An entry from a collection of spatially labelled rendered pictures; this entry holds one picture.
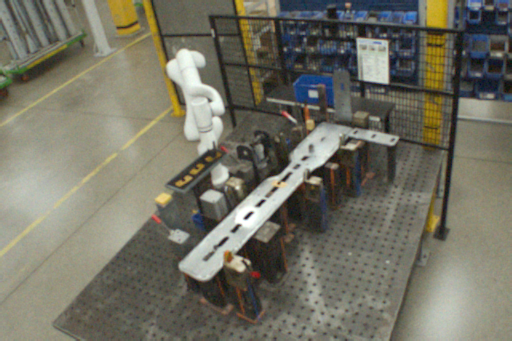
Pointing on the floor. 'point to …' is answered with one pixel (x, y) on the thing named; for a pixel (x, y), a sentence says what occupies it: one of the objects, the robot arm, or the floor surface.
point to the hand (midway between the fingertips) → (212, 153)
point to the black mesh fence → (357, 78)
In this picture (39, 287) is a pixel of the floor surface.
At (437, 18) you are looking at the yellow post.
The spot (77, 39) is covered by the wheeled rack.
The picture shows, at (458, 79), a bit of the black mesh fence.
